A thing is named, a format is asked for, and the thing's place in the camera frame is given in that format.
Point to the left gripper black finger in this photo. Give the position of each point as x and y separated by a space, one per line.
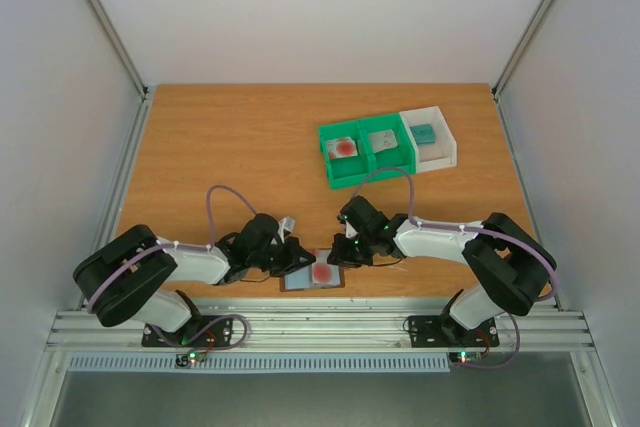
282 271
300 257

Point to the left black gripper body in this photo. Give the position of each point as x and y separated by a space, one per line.
272 260

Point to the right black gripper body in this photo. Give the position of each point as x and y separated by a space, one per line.
347 251

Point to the brown leather card holder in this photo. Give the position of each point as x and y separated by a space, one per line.
299 281

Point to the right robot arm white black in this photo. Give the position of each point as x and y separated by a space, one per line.
513 271

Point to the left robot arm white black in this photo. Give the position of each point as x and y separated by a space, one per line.
124 279

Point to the red white card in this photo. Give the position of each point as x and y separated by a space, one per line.
339 148

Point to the grey card in bin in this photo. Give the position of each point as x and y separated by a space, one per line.
383 140

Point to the teal card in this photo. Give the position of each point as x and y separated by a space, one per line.
423 134

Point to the green double bin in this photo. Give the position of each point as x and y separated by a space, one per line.
348 172

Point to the left controller board with leds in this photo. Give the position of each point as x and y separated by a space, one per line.
189 360

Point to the controller board with leds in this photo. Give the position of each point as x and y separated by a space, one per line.
189 360
465 357

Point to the white bin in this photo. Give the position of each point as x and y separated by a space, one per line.
440 155

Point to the right controller board with leds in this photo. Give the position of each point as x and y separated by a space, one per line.
465 357

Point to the left aluminium upright profile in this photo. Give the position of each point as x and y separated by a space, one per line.
106 25

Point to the aluminium upright profile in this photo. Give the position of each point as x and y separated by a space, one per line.
106 25
533 26

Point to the right aluminium upright profile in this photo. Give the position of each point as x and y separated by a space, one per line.
533 26

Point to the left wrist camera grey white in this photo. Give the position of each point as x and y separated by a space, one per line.
286 227

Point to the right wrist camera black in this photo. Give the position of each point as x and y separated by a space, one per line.
360 209

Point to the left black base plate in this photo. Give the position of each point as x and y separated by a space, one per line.
220 332

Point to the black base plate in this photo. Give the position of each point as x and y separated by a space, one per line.
220 332
426 331

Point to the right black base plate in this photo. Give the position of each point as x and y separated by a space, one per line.
426 331

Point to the aluminium front rail frame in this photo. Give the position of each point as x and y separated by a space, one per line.
329 324

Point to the blue slotted cable duct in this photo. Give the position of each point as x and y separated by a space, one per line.
264 363

